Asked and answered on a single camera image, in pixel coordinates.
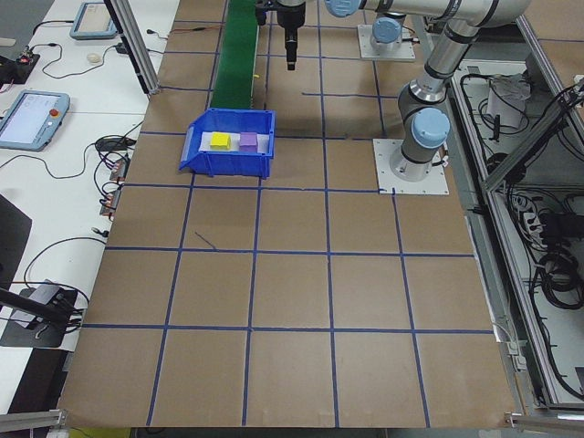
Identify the black small device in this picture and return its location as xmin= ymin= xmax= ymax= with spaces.
xmin=94 ymin=136 xmax=137 ymax=153

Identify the aluminium corner rail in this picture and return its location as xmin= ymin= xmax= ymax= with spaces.
xmin=503 ymin=410 xmax=584 ymax=438
xmin=0 ymin=408 xmax=69 ymax=438

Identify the blue plastic storage bin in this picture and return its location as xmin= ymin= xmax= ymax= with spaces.
xmin=177 ymin=108 xmax=277 ymax=179

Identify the black power box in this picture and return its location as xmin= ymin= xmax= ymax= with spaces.
xmin=540 ymin=212 xmax=580 ymax=238

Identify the black stand base plate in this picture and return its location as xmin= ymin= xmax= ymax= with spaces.
xmin=0 ymin=286 xmax=81 ymax=350

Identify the black cable bundle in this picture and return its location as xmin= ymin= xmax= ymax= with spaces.
xmin=531 ymin=248 xmax=584 ymax=311

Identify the purple foam block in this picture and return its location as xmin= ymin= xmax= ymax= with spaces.
xmin=238 ymin=130 xmax=261 ymax=153

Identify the black flat panel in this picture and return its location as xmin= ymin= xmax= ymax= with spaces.
xmin=0 ymin=193 xmax=34 ymax=291

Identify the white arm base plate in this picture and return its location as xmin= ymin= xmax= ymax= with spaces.
xmin=372 ymin=139 xmax=451 ymax=196
xmin=357 ymin=23 xmax=417 ymax=61

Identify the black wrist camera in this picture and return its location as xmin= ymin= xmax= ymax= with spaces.
xmin=255 ymin=0 xmax=275 ymax=26

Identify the black device with red button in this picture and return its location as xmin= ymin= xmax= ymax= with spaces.
xmin=0 ymin=50 xmax=41 ymax=86

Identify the small circuit board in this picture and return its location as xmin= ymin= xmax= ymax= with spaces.
xmin=109 ymin=157 xmax=131 ymax=182
xmin=99 ymin=189 xmax=122 ymax=218

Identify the aluminium profile post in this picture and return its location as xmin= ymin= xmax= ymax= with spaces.
xmin=103 ymin=0 xmax=162 ymax=96

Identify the white bag with cables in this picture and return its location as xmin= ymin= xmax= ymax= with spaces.
xmin=485 ymin=75 xmax=530 ymax=129

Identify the V-shaped metal bar frame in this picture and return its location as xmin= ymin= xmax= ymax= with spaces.
xmin=444 ymin=0 xmax=584 ymax=416

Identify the grey blue teach pendant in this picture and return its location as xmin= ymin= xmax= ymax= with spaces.
xmin=68 ymin=1 xmax=119 ymax=41
xmin=0 ymin=89 xmax=71 ymax=152

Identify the white power strip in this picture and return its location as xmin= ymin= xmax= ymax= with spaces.
xmin=513 ymin=195 xmax=547 ymax=247

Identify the green conveyor belt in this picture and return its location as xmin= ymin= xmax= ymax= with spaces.
xmin=210 ymin=0 xmax=261 ymax=110

